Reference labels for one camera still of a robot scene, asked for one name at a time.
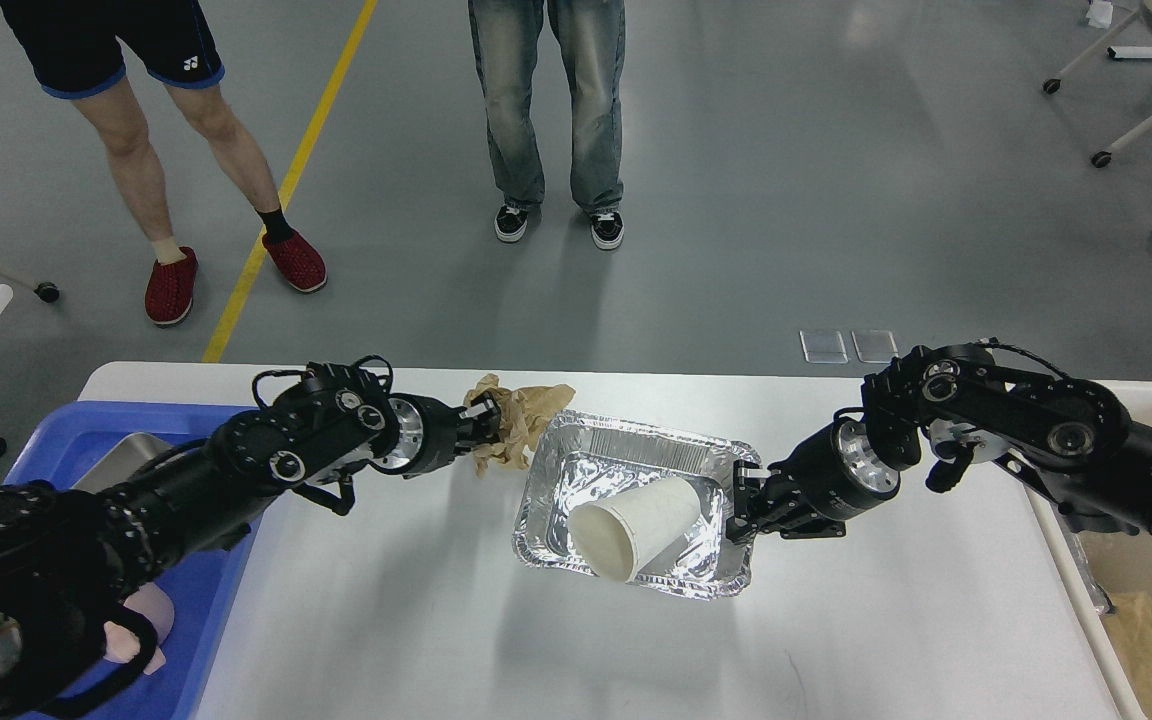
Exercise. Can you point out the beige plastic bin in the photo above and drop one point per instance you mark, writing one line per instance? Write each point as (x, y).
(1120, 564)

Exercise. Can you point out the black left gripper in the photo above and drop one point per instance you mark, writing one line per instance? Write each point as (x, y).
(431, 435)

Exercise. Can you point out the grey chair leg caster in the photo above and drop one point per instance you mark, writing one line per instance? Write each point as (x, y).
(46, 291)

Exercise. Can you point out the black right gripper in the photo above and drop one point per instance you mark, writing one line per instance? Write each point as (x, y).
(830, 478)

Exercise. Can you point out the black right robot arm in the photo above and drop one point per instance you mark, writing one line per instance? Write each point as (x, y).
(1068, 440)

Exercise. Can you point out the foil tray in bin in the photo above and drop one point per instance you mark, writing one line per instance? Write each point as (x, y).
(1098, 595)

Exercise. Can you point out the aluminium foil tray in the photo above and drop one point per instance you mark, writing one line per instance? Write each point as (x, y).
(583, 457)

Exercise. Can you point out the brown paper in bin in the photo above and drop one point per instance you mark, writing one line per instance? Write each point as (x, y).
(1129, 627)

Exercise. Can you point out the clear floor plate right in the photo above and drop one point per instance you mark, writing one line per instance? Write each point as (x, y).
(875, 347)

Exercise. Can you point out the white paper cup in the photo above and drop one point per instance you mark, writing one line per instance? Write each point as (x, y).
(617, 536)

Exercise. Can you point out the blue plastic bin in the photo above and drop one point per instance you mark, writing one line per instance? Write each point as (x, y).
(69, 442)

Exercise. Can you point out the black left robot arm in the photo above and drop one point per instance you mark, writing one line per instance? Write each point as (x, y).
(70, 559)

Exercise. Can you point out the clear floor plate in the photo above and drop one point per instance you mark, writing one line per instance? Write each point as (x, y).
(823, 347)
(875, 347)

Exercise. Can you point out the clear floor plate left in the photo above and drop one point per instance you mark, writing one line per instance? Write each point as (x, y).
(823, 347)

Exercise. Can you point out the brown paper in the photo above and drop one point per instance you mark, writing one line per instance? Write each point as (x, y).
(526, 413)
(1129, 627)

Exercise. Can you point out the square stainless steel tray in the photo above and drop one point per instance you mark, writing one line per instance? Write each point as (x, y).
(122, 461)

